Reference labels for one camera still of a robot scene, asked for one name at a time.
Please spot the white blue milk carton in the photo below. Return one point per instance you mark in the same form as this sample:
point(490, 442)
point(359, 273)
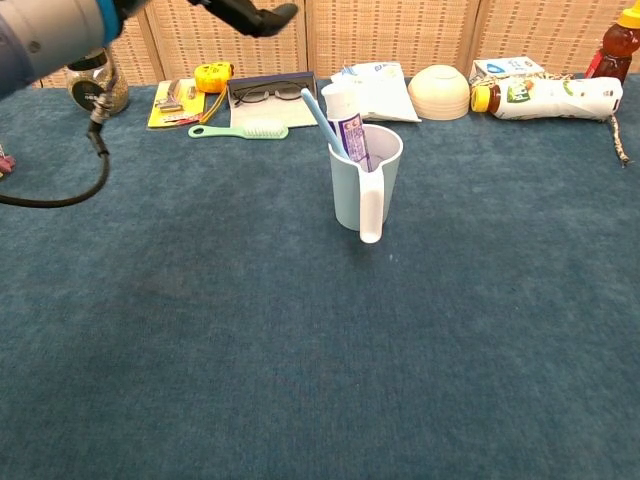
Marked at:
point(510, 67)

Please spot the navy glasses case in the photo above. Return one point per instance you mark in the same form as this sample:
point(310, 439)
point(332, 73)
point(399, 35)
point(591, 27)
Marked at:
point(270, 78)

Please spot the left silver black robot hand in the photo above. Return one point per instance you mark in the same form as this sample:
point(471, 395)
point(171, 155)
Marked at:
point(255, 22)

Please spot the white drink bottle yellow cap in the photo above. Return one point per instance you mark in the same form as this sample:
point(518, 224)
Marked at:
point(550, 97)

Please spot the razor on yellow card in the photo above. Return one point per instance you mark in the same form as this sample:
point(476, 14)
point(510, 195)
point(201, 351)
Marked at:
point(170, 107)

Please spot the eyeglasses on grey case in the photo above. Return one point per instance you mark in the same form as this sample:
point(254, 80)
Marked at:
point(270, 112)

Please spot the white plastic bag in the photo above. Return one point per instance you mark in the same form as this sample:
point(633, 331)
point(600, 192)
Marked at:
point(385, 95)

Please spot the light blue toothbrush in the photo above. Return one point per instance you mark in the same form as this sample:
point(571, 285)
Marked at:
point(320, 120)

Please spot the beige upturned bowl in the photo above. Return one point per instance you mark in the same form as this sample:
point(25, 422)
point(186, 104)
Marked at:
point(440, 95)

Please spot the honey bottle yellow cap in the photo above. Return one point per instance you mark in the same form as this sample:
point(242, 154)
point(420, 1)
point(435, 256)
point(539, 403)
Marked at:
point(617, 50)

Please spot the purple toothpaste tube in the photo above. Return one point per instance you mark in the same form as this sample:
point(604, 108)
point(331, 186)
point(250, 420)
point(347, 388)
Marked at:
point(345, 130)

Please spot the teal blue table mat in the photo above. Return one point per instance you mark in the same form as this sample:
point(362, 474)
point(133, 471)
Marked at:
point(400, 325)

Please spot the woven bamboo folding screen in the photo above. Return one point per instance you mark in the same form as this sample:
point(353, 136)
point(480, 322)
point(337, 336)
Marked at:
point(390, 35)

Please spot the yellow tape measure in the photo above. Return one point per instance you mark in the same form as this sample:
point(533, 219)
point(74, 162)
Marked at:
point(212, 77)

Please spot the mint green hairbrush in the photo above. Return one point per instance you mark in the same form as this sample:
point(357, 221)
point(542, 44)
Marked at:
point(260, 131)

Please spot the glass jar black lid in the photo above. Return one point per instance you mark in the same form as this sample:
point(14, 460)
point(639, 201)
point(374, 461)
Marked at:
point(80, 95)

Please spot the black round eyeglasses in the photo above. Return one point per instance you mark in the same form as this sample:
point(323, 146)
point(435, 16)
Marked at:
point(295, 91)

